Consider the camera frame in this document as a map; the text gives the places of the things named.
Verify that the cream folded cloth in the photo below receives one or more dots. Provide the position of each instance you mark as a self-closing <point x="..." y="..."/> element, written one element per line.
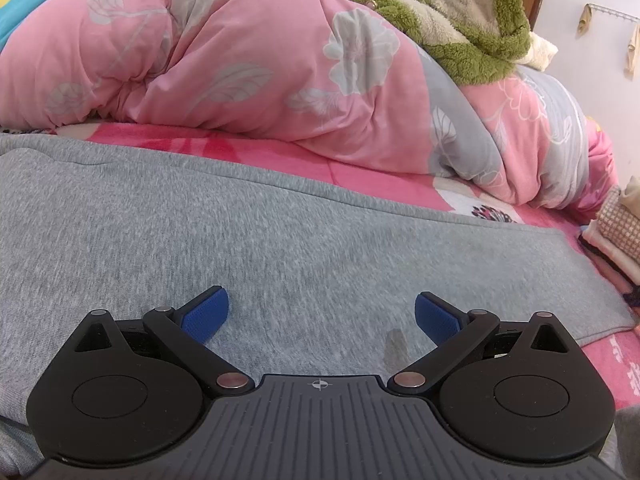
<point x="631" y="192"/>

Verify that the metal wall hook rack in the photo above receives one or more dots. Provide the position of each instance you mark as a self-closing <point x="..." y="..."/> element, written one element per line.
<point x="615" y="12"/>

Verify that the green and cream fleece garment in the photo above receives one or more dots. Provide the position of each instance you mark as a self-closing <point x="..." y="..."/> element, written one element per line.
<point x="480" y="50"/>

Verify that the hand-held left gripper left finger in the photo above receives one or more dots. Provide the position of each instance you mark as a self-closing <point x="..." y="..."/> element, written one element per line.
<point x="207" y="312"/>

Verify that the small beige hanging cloth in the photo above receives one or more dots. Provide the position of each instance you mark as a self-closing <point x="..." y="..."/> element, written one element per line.
<point x="585" y="20"/>

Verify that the pink floral bed sheet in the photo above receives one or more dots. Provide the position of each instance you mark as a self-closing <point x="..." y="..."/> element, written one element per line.
<point x="280" y="155"/>

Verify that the pink floral quilt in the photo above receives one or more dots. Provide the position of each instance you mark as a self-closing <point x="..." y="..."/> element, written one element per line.
<point x="250" y="60"/>

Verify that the grey sweatpants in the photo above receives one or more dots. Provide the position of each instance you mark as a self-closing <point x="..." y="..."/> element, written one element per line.
<point x="250" y="240"/>

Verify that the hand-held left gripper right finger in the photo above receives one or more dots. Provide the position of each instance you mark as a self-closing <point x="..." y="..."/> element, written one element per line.
<point x="437" y="320"/>

